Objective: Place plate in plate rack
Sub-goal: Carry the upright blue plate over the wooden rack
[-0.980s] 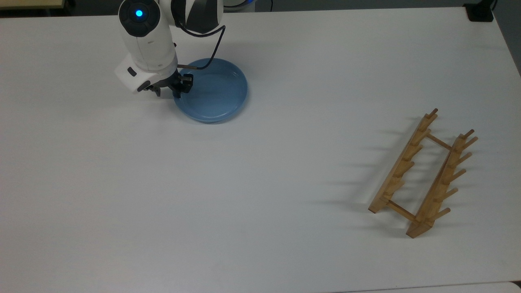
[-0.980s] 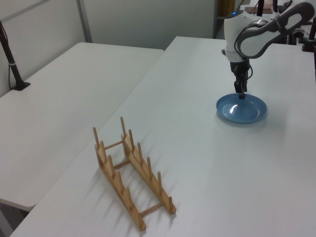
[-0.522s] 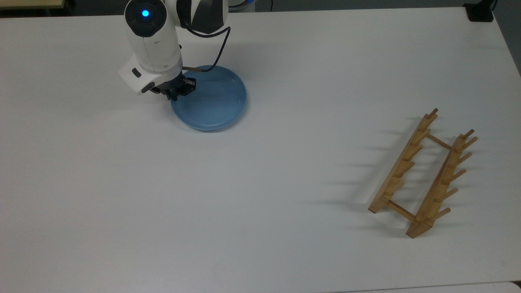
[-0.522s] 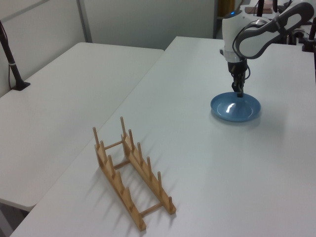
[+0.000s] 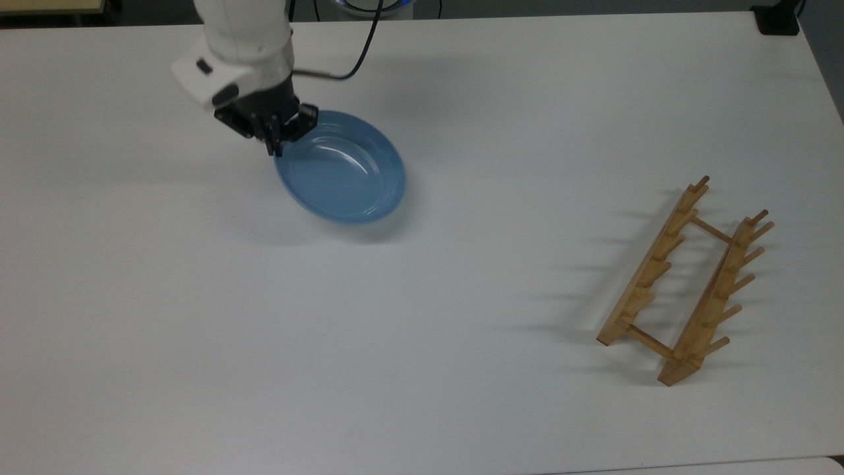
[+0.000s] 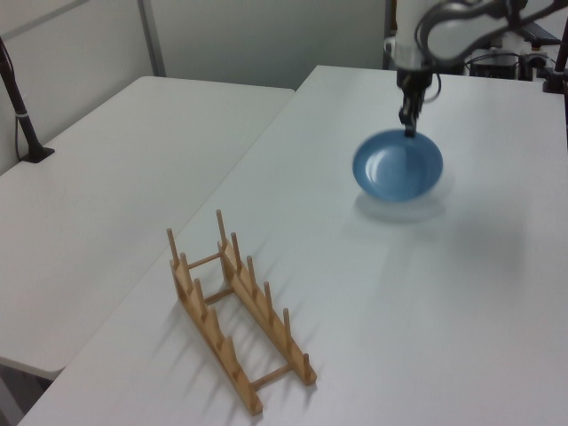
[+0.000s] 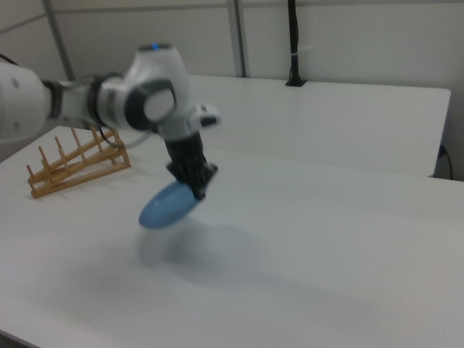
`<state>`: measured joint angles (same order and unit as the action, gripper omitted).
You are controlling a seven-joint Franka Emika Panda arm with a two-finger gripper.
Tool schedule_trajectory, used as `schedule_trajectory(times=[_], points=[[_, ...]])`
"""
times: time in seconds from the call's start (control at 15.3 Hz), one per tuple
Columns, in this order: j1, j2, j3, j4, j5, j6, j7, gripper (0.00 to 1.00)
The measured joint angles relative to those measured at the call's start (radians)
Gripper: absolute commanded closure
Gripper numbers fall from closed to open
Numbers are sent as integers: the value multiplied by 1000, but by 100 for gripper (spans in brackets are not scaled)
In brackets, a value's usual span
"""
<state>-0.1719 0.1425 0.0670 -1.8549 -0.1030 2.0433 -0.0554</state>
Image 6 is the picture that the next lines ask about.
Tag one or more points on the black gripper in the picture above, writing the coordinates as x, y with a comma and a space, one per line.
413, 86

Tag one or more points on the blue round plate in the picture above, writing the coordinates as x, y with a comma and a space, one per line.
395, 168

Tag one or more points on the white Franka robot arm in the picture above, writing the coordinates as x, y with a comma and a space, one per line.
448, 35

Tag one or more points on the wooden plate rack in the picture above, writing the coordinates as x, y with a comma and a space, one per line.
257, 302

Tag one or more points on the black electronics box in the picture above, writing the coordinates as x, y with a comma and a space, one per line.
492, 66

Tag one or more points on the dark keyboard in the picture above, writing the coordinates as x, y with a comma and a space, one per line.
539, 32

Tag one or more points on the black clamped camera pole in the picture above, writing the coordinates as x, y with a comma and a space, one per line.
557, 73

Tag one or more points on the grey corner partition post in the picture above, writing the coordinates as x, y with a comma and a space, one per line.
151, 35

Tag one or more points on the black camera pole with base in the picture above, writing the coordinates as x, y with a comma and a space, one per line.
24, 120

